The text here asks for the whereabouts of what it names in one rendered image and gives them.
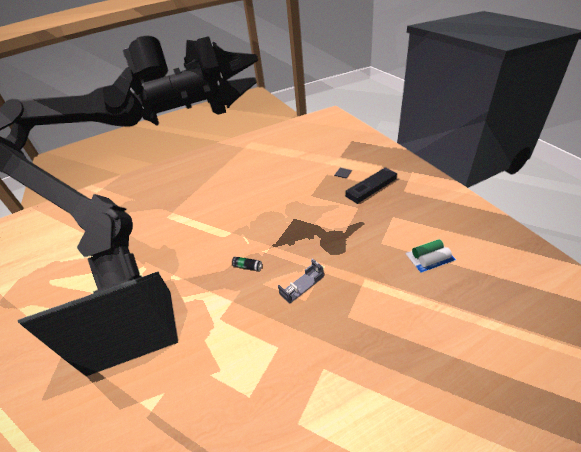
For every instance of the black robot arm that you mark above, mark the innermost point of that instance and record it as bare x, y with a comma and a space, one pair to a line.
107, 226

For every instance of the black battery holder with metal spring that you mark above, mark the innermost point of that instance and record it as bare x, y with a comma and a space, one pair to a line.
313, 274

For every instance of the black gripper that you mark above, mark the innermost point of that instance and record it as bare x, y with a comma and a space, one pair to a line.
200, 84

